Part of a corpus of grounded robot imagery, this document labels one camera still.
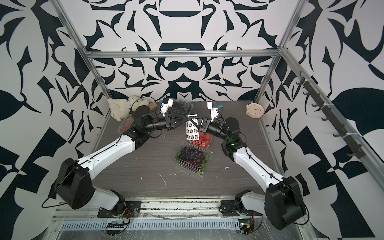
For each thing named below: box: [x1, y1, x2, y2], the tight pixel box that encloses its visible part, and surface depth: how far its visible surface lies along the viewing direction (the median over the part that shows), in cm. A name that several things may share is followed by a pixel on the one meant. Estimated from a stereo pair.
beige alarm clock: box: [245, 102, 265, 119], surface depth 114 cm
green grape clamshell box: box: [118, 114, 134, 135], surface depth 101 cm
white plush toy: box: [107, 95, 149, 122], surface depth 107 cm
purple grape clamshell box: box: [174, 142, 213, 178], surface depth 87 cm
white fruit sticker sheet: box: [185, 114, 200, 141], surface depth 70 cm
